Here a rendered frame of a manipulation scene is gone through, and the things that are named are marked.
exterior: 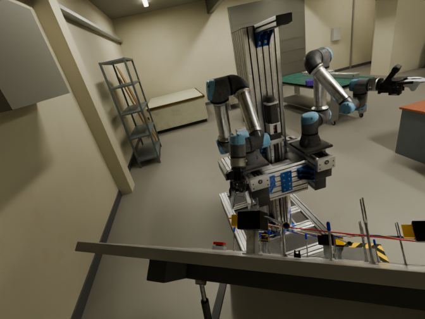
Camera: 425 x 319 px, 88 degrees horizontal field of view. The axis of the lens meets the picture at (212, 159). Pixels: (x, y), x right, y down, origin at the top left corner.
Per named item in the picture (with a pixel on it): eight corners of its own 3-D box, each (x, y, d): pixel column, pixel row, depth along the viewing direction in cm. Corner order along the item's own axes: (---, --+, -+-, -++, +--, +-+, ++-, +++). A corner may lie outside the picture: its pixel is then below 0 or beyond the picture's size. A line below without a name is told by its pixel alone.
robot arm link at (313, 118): (297, 133, 166) (296, 115, 160) (307, 126, 173) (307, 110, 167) (312, 135, 157) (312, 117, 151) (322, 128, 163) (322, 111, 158)
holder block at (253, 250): (286, 258, 40) (284, 208, 44) (235, 253, 47) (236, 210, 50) (295, 258, 44) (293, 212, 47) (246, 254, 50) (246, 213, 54)
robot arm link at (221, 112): (240, 154, 156) (231, 78, 122) (219, 159, 156) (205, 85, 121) (236, 144, 166) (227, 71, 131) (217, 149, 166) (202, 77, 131)
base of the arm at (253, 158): (236, 159, 170) (234, 147, 166) (254, 154, 172) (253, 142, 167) (242, 168, 157) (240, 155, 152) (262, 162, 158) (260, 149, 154)
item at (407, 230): (415, 237, 45) (412, 224, 46) (403, 237, 46) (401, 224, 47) (415, 238, 47) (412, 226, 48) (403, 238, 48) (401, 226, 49)
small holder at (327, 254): (353, 261, 61) (350, 234, 64) (319, 258, 67) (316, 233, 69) (356, 261, 64) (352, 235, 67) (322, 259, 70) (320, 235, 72)
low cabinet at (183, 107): (200, 107, 932) (195, 87, 896) (210, 121, 718) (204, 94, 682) (157, 119, 916) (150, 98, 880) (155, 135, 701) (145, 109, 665)
